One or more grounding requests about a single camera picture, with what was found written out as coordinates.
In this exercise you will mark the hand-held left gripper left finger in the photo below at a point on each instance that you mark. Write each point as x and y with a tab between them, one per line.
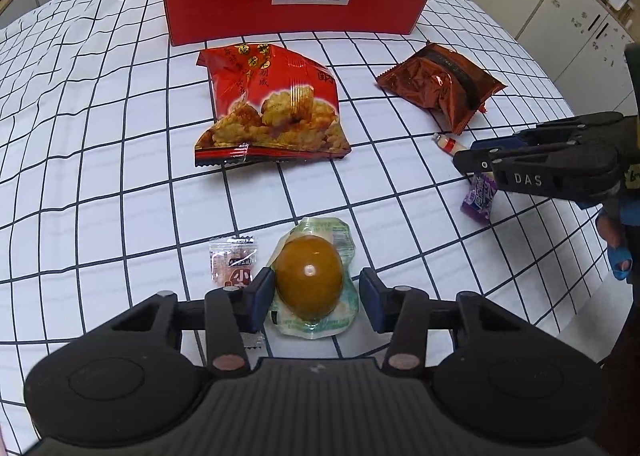
262	293

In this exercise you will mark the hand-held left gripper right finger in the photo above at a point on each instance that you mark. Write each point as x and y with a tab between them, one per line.
372	296

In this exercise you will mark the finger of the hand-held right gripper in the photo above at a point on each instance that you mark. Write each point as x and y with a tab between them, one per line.
480	159
575	129

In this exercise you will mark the sausage stick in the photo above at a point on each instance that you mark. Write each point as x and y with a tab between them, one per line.
450	144

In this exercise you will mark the white purple snack packet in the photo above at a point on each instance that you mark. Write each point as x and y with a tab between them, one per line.
477	201

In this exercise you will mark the small pink snack packet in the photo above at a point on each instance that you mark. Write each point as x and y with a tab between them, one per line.
232	261

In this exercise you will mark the braised egg packet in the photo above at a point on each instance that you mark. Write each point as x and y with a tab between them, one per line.
310	276

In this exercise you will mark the brown foil snack packet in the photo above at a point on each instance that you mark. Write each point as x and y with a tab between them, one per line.
435	81

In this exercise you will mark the red rice cracker bag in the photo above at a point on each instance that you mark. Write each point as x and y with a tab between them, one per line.
280	86

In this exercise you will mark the person's own leg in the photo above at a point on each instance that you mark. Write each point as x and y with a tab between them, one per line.
612	231

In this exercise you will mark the checkered tablecloth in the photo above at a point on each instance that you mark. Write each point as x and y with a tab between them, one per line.
100	136

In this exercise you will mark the white wooden wall cabinet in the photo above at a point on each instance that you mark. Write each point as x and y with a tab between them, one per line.
550	21

